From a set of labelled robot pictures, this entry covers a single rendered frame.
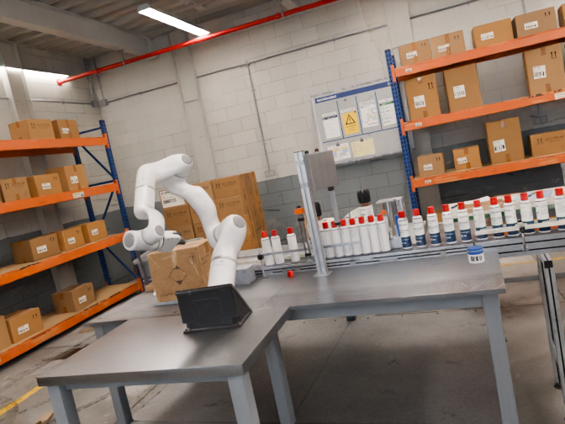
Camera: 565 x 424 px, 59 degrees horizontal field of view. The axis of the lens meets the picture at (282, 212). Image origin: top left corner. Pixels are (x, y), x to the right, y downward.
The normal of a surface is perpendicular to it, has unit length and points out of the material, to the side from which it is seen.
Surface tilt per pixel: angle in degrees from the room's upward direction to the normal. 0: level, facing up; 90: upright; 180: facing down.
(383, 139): 90
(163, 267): 90
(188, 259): 90
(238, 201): 90
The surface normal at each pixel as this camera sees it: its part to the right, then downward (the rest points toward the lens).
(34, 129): 0.91, -0.14
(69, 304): -0.24, 0.16
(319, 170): 0.55, -0.02
